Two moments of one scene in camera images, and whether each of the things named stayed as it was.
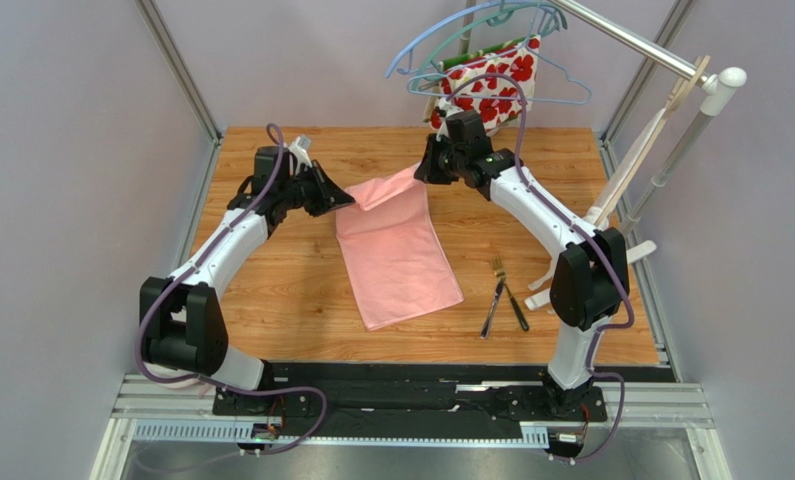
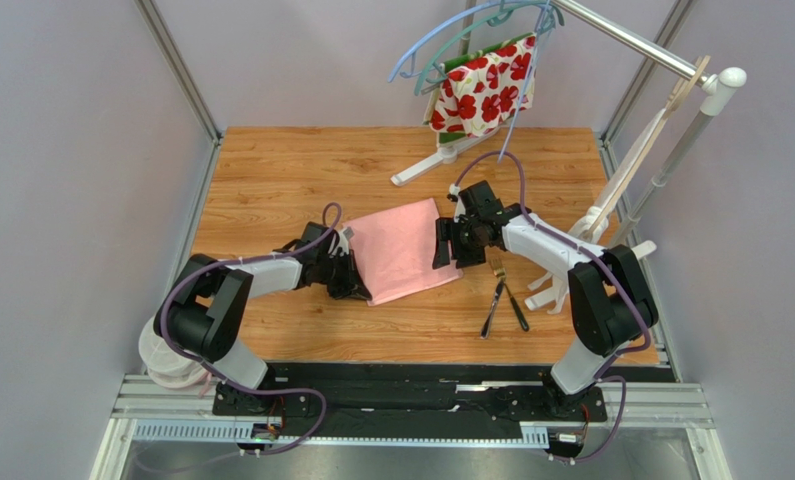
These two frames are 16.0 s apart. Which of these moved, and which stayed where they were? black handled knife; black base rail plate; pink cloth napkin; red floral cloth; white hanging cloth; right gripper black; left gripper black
Moved: left gripper black; right gripper black; pink cloth napkin
Stayed: white hanging cloth; black base rail plate; black handled knife; red floral cloth
